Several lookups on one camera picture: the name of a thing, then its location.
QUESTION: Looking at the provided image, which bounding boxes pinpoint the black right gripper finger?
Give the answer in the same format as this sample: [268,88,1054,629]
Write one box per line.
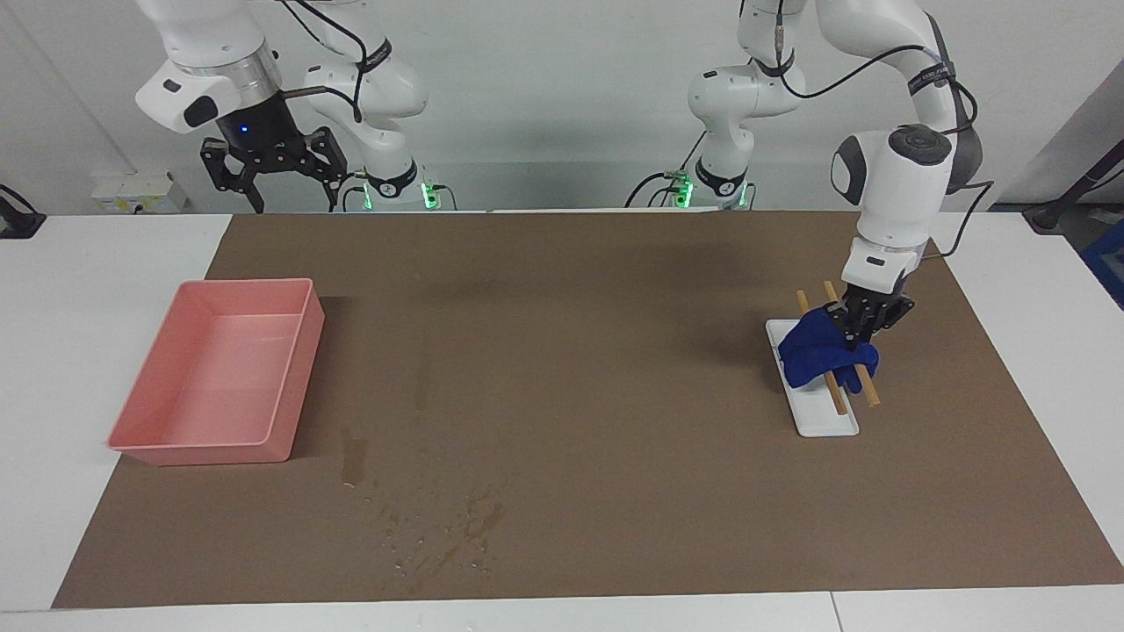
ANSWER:
[200,136,264,214]
[299,127,349,212]

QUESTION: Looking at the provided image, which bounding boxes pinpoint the blue towel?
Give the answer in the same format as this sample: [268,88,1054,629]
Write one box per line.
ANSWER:
[777,303,880,390]

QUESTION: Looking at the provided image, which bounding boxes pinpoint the white towel rack wooden rods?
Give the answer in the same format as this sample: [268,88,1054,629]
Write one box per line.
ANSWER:
[765,281,882,439]

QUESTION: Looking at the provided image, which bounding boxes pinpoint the black stand leg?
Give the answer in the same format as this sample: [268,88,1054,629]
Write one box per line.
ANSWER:
[1023,136,1124,233]

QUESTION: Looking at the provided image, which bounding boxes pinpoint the pink plastic bin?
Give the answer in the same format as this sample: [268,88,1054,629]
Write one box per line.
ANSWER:
[106,277,326,467]

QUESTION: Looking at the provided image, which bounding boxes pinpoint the blue crate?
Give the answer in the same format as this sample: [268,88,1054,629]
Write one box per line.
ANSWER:
[1080,219,1124,310]

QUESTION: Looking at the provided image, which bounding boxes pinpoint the brown table mat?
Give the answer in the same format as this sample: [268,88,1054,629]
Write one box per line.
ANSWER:
[51,211,1124,610]

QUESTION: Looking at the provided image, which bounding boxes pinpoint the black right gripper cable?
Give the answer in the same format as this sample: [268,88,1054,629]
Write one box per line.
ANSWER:
[279,0,370,124]

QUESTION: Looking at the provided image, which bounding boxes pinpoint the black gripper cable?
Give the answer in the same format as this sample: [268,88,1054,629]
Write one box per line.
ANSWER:
[773,0,995,260]
[279,0,370,124]

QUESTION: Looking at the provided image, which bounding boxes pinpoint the white wall socket box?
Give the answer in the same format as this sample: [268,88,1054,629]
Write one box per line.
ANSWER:
[92,171,188,214]

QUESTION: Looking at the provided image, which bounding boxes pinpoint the black clamp mount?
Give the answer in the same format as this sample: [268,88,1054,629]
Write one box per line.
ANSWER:
[0,183,47,240]

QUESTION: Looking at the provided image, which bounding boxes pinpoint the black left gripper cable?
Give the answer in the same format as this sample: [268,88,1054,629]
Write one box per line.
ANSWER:
[773,0,995,260]

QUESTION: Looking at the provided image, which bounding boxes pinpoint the black arm base cable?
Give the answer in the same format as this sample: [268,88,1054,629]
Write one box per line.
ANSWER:
[625,132,708,209]

